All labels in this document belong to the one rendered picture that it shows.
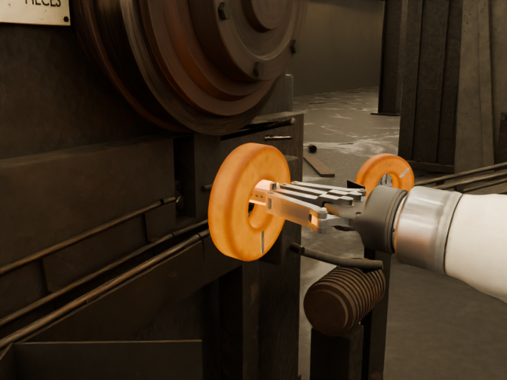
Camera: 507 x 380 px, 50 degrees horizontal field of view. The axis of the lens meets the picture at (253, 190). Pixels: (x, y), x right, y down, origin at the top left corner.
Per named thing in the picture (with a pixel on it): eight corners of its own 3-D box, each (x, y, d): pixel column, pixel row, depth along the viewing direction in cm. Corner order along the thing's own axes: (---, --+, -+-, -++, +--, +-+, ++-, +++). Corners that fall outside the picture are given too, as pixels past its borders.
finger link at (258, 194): (284, 204, 69) (271, 209, 66) (250, 197, 71) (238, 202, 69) (284, 193, 68) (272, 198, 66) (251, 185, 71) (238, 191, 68)
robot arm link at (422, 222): (459, 260, 63) (409, 248, 66) (471, 185, 61) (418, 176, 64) (437, 288, 56) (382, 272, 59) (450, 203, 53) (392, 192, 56)
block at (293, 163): (242, 258, 125) (241, 156, 119) (261, 248, 131) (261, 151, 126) (282, 268, 119) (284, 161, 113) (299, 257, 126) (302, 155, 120)
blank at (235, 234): (204, 157, 64) (227, 161, 63) (272, 132, 77) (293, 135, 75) (208, 274, 69) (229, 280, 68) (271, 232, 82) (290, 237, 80)
